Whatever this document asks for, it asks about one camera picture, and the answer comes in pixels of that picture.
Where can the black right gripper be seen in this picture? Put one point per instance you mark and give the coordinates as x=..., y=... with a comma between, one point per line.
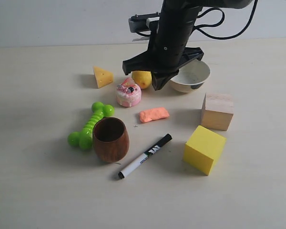
x=167, y=51

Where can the white ceramic bowl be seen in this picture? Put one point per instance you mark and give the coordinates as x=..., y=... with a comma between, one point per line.
x=190, y=77

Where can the brown wooden cup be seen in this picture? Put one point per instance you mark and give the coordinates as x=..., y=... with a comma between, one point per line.
x=110, y=140

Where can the black white marker pen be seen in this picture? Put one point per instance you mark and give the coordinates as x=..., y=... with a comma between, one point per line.
x=144, y=156

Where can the yellow lemon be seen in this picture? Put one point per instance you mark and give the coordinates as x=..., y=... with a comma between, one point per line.
x=142, y=78

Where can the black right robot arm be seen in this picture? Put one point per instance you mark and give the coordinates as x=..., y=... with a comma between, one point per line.
x=196, y=7

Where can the yellow cheese wedge toy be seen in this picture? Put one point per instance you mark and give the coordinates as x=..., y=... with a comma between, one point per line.
x=103, y=77

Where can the yellow foam cube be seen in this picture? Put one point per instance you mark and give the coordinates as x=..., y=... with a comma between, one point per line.
x=203, y=149

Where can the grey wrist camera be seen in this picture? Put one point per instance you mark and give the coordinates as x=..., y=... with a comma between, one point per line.
x=140, y=22

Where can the light wooden cube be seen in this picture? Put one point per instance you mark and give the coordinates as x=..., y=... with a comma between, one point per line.
x=217, y=111

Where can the green bone dog toy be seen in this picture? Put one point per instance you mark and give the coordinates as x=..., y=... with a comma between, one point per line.
x=84, y=139

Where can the pink toy cake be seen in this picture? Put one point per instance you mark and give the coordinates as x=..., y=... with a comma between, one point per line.
x=128, y=93

